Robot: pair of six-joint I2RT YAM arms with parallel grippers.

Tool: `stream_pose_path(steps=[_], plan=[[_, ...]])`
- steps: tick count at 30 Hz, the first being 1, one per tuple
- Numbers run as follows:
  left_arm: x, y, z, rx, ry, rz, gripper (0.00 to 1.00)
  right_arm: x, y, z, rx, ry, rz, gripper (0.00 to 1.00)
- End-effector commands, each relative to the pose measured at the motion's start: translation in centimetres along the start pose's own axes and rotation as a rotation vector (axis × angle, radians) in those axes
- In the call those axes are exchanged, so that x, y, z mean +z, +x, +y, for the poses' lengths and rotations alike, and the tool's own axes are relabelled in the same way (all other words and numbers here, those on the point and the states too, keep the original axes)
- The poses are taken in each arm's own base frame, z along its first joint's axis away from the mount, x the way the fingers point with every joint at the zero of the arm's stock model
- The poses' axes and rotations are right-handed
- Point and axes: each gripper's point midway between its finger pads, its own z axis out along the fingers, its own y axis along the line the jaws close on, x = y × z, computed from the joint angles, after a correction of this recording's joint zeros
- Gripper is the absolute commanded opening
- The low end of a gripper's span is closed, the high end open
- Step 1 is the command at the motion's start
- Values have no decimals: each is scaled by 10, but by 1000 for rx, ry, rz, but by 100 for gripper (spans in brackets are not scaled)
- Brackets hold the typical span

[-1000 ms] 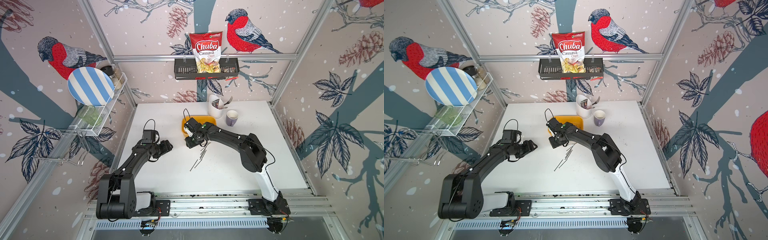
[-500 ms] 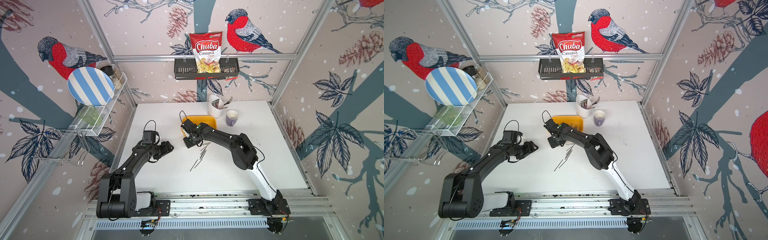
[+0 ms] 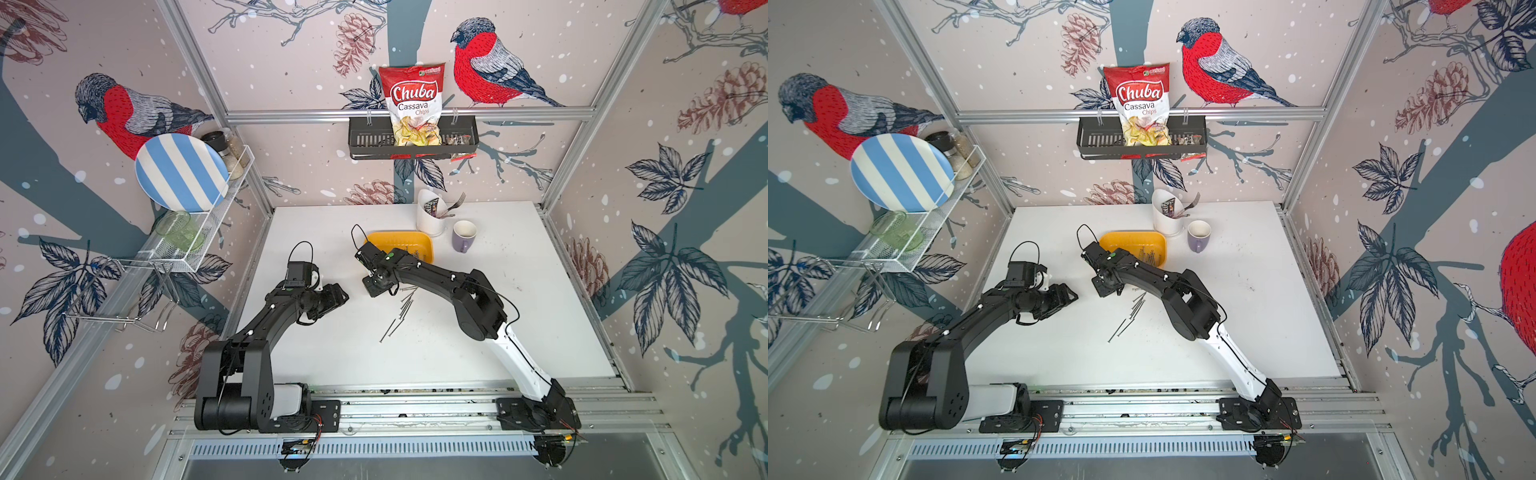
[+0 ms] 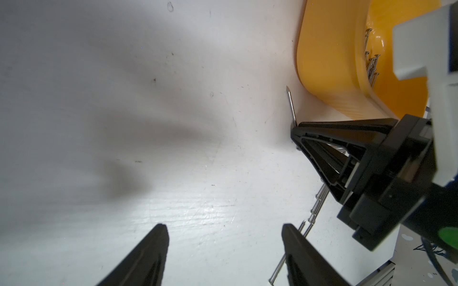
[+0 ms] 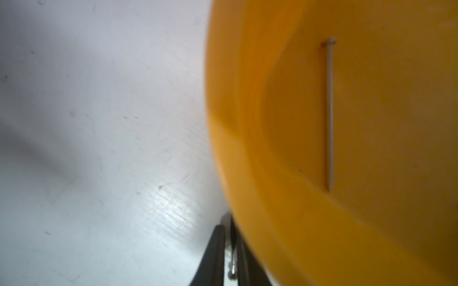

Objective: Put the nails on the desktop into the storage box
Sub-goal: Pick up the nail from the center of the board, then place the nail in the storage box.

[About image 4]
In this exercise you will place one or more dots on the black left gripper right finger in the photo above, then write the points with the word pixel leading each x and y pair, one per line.
pixel 305 265

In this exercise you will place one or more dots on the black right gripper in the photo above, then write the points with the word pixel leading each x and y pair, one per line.
pixel 384 187

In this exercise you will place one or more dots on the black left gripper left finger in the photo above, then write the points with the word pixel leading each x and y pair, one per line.
pixel 145 264

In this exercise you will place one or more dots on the steel nail pile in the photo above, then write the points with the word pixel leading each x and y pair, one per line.
pixel 306 225

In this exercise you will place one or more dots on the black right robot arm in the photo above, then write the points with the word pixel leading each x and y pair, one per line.
pixel 436 219

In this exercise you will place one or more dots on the yellow plastic storage box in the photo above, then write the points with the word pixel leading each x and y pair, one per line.
pixel 331 63

